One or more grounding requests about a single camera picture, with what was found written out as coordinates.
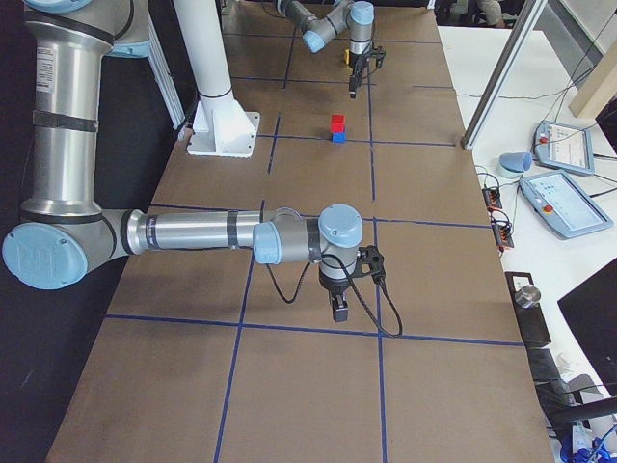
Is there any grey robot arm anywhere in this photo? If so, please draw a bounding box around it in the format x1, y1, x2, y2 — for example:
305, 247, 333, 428
275, 0, 386, 99
1, 1, 249, 328

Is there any light blue plastic cup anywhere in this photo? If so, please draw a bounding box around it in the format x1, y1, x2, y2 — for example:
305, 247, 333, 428
496, 151, 533, 178

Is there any black monitor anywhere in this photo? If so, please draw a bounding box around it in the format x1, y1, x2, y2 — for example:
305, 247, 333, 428
558, 260, 617, 395

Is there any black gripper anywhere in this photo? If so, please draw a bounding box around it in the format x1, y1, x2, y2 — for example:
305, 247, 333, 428
319, 272, 351, 322
348, 52, 369, 99

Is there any red wooden block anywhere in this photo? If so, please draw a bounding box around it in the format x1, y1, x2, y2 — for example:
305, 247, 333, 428
330, 114, 346, 134

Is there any orange black power strip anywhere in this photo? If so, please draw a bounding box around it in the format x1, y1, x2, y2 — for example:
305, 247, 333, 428
482, 186, 502, 211

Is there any steel cylinder weight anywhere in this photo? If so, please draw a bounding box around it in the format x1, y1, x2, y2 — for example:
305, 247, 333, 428
514, 285, 542, 309

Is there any near teach pendant tablet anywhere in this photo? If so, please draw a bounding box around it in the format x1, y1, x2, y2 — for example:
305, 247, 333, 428
520, 170, 613, 239

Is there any blue wooden block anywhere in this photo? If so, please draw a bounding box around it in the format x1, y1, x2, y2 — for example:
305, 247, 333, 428
331, 131, 347, 144

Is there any teach pendant tablet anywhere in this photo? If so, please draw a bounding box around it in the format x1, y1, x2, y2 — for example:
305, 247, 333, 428
520, 170, 613, 239
532, 121, 595, 176

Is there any far teach pendant tablet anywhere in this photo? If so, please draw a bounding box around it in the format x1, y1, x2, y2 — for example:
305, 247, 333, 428
532, 121, 595, 176

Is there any white camera post base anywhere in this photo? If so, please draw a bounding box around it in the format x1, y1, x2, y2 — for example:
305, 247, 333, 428
174, 0, 260, 158

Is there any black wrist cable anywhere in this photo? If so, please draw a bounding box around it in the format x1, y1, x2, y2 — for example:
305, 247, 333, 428
264, 258, 404, 338

